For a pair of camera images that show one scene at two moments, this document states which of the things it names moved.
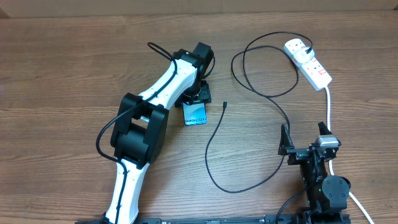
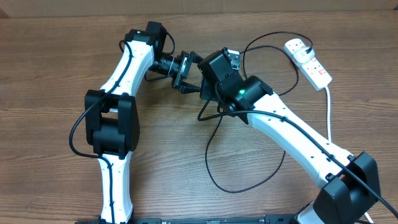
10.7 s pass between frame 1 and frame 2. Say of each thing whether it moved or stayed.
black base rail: stayed
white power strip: stayed
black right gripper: moved
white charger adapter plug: stayed
